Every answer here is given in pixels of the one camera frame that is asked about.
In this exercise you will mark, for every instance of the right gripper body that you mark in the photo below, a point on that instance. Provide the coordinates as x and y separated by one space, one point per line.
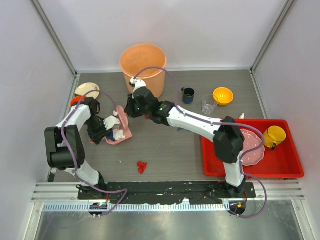
134 110

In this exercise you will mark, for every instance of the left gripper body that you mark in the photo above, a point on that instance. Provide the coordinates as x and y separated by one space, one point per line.
96 128

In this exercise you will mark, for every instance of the white paper scrap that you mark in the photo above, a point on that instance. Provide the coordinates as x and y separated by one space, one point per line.
118 134

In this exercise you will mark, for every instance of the pink hand brush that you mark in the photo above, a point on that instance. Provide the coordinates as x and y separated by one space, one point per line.
122 116

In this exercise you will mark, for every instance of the pink dustpan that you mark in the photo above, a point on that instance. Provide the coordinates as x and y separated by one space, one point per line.
127 133

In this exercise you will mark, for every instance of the orange bowl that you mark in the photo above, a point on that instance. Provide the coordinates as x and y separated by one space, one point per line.
77 100

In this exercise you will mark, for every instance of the cream plate with black patch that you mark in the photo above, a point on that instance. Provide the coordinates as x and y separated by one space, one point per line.
87 87

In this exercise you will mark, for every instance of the red paper scrap front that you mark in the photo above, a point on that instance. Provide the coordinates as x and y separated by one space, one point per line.
142 166

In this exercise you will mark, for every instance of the blue paper scrap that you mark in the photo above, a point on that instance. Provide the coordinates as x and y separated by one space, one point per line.
110 137

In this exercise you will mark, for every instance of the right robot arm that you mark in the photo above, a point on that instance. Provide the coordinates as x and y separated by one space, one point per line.
227 138

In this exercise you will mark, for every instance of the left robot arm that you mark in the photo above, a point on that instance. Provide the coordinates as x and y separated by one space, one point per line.
65 150

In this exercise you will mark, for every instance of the dark blue mug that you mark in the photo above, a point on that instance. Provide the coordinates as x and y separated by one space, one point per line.
188 95

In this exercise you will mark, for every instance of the orange plastic waste bin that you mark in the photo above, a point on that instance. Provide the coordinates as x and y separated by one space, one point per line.
142 60

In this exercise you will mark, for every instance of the clear drinking glass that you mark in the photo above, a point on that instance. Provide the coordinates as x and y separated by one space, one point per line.
209 103

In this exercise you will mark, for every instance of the yellow-orange bowl back right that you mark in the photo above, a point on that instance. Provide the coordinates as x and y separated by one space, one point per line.
224 95

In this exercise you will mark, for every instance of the small white scrap by tray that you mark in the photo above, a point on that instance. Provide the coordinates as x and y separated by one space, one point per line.
242 115

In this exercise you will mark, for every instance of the yellow cup in tray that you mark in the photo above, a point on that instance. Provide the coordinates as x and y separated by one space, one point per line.
274 136

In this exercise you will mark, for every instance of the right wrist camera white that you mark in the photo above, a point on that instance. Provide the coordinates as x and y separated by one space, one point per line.
136 84

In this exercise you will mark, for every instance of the front aluminium rail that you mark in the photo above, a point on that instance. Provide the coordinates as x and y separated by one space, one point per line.
69 191

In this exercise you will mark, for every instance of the slotted cable duct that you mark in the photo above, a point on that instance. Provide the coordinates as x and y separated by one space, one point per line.
94 207

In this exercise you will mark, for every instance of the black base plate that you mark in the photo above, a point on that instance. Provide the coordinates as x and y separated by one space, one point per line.
174 192

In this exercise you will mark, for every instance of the left aluminium frame post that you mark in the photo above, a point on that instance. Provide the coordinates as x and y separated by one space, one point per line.
53 35

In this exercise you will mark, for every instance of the aluminium frame post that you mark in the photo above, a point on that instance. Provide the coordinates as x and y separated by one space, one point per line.
285 11
53 35

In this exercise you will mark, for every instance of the right aluminium frame post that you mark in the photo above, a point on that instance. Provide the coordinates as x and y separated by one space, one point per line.
285 11

